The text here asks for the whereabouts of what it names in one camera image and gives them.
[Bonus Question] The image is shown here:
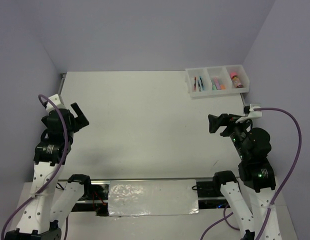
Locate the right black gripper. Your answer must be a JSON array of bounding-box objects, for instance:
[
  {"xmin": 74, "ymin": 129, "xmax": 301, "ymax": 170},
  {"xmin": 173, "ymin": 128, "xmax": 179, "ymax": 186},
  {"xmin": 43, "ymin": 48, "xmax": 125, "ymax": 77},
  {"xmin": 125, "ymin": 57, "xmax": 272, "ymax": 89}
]
[{"xmin": 207, "ymin": 111, "xmax": 253, "ymax": 159}]

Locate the teal blue pen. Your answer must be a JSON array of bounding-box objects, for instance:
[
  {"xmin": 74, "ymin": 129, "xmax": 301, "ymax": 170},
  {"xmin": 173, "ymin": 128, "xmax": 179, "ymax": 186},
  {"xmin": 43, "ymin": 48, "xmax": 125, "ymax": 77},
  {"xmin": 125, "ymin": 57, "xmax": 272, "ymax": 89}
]
[{"xmin": 199, "ymin": 76, "xmax": 205, "ymax": 91}]

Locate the dark blue pen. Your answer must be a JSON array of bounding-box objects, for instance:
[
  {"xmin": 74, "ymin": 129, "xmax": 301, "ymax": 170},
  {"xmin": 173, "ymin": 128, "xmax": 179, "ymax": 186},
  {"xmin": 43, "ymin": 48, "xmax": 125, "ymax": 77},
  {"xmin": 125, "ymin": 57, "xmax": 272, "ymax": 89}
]
[{"xmin": 197, "ymin": 79, "xmax": 202, "ymax": 92}]

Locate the purple highlighter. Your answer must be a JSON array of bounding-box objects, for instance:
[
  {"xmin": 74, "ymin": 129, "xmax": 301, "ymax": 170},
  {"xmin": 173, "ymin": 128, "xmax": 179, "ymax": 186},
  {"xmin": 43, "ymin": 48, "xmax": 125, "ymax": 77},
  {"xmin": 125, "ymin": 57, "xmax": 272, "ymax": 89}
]
[{"xmin": 213, "ymin": 77, "xmax": 221, "ymax": 90}]

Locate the pink-capped clear tube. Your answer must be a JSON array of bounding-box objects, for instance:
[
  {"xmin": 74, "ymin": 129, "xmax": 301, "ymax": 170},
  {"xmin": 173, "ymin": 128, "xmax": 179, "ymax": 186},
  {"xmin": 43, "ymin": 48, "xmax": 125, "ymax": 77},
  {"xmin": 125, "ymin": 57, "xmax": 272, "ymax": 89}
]
[{"xmin": 229, "ymin": 72, "xmax": 244, "ymax": 89}]

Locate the red pen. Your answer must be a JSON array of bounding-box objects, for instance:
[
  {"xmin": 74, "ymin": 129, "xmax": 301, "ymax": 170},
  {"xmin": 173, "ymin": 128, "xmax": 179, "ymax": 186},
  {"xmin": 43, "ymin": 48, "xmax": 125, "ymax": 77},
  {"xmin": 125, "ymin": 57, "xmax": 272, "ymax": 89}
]
[{"xmin": 193, "ymin": 76, "xmax": 197, "ymax": 92}]

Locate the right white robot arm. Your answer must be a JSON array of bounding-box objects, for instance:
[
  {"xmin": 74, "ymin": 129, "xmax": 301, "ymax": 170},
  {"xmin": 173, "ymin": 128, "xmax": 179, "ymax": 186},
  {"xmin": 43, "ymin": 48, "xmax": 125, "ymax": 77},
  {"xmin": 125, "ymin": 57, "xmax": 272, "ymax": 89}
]
[{"xmin": 208, "ymin": 113, "xmax": 283, "ymax": 240}]

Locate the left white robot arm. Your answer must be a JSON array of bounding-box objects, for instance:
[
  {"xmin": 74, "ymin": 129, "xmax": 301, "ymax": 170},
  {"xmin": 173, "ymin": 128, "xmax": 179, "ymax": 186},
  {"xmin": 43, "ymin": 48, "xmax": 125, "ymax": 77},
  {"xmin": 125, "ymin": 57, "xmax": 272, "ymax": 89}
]
[{"xmin": 0, "ymin": 102, "xmax": 93, "ymax": 240}]

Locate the clear three-compartment organizer tray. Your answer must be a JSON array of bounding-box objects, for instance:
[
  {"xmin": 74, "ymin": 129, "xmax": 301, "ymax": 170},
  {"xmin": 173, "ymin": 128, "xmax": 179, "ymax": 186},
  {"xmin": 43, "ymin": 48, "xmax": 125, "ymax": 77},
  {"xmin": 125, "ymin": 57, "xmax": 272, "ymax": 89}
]
[{"xmin": 185, "ymin": 64, "xmax": 250, "ymax": 99}]

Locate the silver foil sheet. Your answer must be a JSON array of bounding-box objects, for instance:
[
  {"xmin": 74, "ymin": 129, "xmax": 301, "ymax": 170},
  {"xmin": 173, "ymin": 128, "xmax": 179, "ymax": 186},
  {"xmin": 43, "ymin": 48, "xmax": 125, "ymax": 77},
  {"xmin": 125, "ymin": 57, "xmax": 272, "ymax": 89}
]
[{"xmin": 108, "ymin": 179, "xmax": 199, "ymax": 217}]

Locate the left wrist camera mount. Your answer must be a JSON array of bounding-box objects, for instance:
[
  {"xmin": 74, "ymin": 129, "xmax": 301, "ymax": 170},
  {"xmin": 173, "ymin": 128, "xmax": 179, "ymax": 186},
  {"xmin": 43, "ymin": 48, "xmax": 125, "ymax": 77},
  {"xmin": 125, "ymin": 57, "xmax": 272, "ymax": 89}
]
[{"xmin": 45, "ymin": 94, "xmax": 66, "ymax": 113}]

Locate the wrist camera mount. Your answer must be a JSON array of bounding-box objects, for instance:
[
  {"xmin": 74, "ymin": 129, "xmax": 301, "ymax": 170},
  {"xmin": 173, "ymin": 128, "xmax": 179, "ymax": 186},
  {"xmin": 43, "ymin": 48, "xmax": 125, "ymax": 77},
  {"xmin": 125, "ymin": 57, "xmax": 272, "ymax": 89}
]
[
  {"xmin": 236, "ymin": 103, "xmax": 263, "ymax": 123},
  {"xmin": 45, "ymin": 94, "xmax": 66, "ymax": 113}
]

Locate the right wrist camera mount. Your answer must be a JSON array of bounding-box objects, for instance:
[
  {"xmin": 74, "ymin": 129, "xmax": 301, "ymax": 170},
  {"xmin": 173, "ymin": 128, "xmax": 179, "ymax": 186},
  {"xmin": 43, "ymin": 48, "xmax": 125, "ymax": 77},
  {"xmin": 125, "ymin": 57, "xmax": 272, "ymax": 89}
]
[{"xmin": 236, "ymin": 103, "xmax": 263, "ymax": 123}]

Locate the aluminium rail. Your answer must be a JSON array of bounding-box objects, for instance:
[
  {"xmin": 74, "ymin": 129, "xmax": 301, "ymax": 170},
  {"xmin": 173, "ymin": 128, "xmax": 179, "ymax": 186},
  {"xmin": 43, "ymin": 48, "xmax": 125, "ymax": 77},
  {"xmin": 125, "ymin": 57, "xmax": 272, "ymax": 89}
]
[{"xmin": 57, "ymin": 176, "xmax": 248, "ymax": 182}]

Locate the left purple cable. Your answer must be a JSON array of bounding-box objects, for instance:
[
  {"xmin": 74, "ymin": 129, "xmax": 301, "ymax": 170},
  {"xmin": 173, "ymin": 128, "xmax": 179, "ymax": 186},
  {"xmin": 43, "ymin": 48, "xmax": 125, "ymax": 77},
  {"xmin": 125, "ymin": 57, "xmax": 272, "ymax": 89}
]
[{"xmin": 1, "ymin": 94, "xmax": 72, "ymax": 240}]

